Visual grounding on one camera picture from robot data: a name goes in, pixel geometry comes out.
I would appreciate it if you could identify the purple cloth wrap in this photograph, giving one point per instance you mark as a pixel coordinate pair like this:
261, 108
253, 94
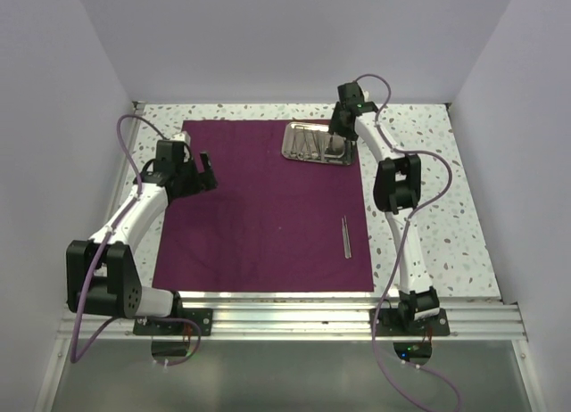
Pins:
271, 226

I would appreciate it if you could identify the aluminium front rail frame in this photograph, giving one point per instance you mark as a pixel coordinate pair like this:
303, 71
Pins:
278, 318

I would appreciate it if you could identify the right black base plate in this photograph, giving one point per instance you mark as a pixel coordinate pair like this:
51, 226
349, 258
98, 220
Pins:
390, 322

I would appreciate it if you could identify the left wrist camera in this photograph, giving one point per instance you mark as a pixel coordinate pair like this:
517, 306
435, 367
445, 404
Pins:
182, 136

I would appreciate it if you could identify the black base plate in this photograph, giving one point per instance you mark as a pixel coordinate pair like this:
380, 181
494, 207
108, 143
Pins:
390, 322
199, 319

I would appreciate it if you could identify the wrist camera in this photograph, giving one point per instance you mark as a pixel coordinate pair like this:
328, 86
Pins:
351, 93
182, 136

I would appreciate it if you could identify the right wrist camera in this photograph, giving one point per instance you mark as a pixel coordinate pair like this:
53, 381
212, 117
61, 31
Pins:
351, 93

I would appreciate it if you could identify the steel scissors in tray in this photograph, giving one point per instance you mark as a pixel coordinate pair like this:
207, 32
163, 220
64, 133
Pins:
298, 147

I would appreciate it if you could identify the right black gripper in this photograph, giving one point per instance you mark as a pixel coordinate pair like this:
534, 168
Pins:
335, 127

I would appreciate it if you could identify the steel forceps in tray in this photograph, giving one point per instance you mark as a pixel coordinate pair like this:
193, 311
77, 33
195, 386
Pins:
313, 145

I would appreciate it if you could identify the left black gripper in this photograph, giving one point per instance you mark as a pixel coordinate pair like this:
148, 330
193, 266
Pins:
202, 181

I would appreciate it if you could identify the steel instrument tray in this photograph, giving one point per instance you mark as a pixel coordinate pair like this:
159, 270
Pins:
334, 149

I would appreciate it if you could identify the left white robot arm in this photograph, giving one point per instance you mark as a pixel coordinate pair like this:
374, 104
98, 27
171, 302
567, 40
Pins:
102, 276

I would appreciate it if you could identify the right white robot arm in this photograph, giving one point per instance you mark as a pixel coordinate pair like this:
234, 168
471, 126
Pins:
396, 193

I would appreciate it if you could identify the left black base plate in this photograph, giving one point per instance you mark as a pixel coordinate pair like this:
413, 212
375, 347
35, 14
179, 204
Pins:
199, 319

